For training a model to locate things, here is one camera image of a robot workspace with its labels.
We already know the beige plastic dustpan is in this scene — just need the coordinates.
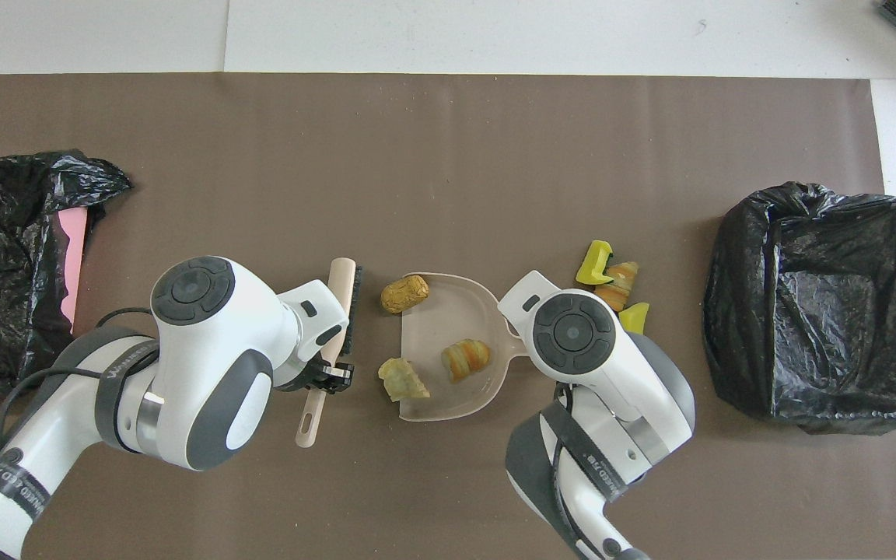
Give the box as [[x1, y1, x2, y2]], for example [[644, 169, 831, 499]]
[[399, 272, 530, 423]]

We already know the beige handled black bristle brush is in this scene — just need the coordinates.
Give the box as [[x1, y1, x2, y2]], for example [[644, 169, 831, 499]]
[[295, 257, 365, 450]]

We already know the yellow sponge piece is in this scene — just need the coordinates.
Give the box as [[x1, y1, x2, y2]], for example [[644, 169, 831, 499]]
[[575, 240, 614, 286], [619, 302, 650, 335]]

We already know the brown paper table mat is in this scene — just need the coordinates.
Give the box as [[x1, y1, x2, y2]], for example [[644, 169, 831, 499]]
[[0, 72, 896, 560]]

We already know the black crumpled trash bag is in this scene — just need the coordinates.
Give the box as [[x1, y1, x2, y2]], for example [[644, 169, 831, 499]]
[[0, 149, 135, 395]]

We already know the brown crumbly bread piece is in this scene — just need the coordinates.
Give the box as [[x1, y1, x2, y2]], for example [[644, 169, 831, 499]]
[[380, 276, 431, 315]]

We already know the pale green bread piece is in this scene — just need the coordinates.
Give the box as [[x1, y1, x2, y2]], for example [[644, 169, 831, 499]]
[[377, 357, 432, 403]]

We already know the pink plastic bin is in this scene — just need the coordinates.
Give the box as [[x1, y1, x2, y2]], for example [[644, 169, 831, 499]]
[[58, 207, 89, 335]]

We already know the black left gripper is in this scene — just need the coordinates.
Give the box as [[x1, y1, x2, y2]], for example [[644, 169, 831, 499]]
[[277, 359, 356, 394]]

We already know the black bag lined bin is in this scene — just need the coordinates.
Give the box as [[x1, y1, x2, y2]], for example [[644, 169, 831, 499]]
[[702, 181, 896, 436]]

